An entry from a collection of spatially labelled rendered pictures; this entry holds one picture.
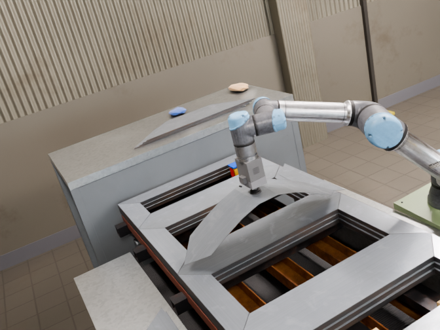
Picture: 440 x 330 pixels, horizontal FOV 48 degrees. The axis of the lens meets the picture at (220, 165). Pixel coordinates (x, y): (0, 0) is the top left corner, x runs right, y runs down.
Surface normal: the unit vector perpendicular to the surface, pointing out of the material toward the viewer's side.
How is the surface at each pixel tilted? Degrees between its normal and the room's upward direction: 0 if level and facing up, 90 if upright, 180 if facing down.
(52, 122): 90
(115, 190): 90
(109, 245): 90
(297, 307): 0
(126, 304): 0
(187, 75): 90
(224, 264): 0
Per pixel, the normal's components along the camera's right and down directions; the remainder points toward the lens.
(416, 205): -0.24, -0.87
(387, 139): -0.05, 0.36
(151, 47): 0.42, 0.26
